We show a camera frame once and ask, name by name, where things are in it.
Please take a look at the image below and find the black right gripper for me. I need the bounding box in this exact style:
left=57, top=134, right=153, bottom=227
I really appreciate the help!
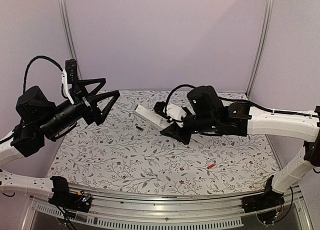
left=159, top=107, right=218, bottom=146

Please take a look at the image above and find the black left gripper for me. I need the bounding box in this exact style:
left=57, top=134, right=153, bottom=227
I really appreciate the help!
left=38, top=78, right=120, bottom=139

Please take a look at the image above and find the white battery cover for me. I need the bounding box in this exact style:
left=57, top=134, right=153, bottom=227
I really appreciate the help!
left=191, top=135, right=206, bottom=145

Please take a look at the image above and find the white remote control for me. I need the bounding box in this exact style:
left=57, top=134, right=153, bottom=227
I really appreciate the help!
left=133, top=104, right=171, bottom=130

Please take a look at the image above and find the red battery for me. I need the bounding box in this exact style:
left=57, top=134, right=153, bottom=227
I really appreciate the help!
left=207, top=162, right=216, bottom=169

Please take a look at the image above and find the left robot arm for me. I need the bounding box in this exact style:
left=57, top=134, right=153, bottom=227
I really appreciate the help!
left=0, top=78, right=120, bottom=207

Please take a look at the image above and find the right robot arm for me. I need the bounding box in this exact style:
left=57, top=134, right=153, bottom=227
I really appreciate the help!
left=153, top=85, right=320, bottom=208

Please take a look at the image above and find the floral patterned table mat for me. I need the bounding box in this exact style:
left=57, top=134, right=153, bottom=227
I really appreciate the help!
left=48, top=90, right=279, bottom=195

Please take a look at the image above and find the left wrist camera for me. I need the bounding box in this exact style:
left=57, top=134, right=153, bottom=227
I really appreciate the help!
left=61, top=58, right=79, bottom=105

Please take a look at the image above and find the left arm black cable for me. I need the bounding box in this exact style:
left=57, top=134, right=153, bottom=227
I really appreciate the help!
left=22, top=55, right=65, bottom=93

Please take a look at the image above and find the aluminium front rail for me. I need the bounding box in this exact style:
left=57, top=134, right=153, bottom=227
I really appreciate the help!
left=21, top=182, right=315, bottom=230

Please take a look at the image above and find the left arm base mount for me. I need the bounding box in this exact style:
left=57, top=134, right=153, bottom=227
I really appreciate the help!
left=48, top=176, right=92, bottom=213

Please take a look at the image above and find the left aluminium post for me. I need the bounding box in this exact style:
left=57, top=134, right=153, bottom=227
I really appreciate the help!
left=56, top=0, right=83, bottom=81

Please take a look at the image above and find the aluminium post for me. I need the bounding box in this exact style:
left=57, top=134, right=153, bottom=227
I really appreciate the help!
left=56, top=0, right=83, bottom=81
left=245, top=0, right=274, bottom=98

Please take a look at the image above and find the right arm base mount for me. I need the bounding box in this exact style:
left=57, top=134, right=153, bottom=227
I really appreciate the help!
left=241, top=175, right=285, bottom=225

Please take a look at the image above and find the right aluminium post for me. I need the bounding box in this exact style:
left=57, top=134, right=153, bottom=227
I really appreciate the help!
left=245, top=0, right=274, bottom=98

